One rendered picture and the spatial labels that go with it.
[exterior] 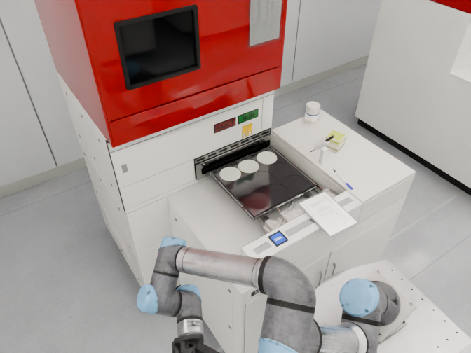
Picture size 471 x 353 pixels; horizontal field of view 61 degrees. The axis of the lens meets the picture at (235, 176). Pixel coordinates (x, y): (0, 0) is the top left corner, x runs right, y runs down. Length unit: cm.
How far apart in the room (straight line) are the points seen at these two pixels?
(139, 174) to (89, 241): 125
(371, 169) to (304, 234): 52
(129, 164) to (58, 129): 163
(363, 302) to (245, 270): 44
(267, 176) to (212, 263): 88
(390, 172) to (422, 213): 134
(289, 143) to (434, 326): 98
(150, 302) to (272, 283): 36
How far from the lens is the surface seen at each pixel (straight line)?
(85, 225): 306
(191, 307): 123
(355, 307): 134
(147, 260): 218
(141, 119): 157
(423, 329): 165
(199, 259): 111
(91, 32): 138
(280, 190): 183
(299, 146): 198
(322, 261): 185
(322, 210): 167
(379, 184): 186
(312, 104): 212
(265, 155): 201
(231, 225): 178
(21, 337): 268
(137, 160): 173
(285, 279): 98
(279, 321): 97
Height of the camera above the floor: 216
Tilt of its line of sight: 42 degrees down
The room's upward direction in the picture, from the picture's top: straight up
